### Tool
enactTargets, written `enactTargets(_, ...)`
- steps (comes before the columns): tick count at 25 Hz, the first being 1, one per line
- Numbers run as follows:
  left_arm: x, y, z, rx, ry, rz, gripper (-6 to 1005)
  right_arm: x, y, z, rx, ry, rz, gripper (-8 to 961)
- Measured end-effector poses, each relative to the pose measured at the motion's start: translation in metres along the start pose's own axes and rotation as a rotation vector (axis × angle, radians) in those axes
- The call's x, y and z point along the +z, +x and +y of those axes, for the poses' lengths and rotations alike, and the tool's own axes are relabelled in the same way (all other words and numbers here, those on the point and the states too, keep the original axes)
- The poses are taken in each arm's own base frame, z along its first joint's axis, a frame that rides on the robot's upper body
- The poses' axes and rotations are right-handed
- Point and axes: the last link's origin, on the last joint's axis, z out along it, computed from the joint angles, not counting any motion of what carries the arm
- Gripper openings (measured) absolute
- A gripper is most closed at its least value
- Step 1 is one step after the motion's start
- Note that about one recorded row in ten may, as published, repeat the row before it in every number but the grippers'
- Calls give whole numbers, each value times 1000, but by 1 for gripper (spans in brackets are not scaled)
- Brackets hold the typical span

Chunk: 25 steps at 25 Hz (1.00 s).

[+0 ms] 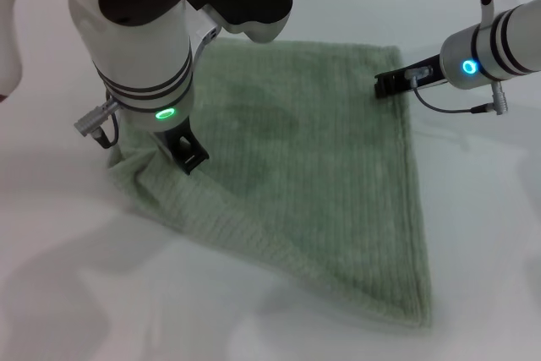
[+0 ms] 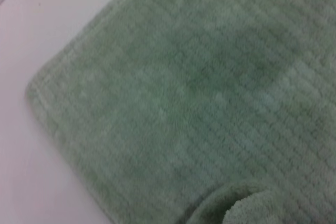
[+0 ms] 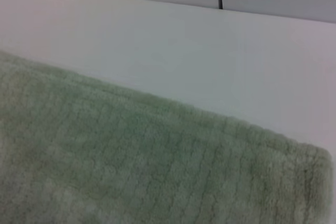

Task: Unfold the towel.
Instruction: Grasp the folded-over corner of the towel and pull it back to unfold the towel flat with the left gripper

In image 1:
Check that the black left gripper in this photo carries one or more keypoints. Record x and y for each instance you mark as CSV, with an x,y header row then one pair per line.
x,y
175,137

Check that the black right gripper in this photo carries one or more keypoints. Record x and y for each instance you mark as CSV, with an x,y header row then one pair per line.
x,y
429,73

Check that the green ribbed towel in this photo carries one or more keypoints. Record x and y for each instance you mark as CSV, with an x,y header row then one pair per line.
x,y
321,192

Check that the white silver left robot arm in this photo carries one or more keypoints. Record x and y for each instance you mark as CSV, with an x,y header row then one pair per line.
x,y
135,56

